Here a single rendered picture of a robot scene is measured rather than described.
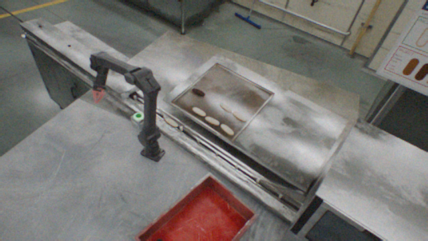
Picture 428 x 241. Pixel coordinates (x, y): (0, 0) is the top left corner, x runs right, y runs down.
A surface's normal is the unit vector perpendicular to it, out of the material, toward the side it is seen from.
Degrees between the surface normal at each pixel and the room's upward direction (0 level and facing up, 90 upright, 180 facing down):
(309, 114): 10
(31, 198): 0
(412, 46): 90
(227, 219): 0
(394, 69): 90
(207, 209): 0
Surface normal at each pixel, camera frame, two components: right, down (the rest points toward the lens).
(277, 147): 0.00, -0.60
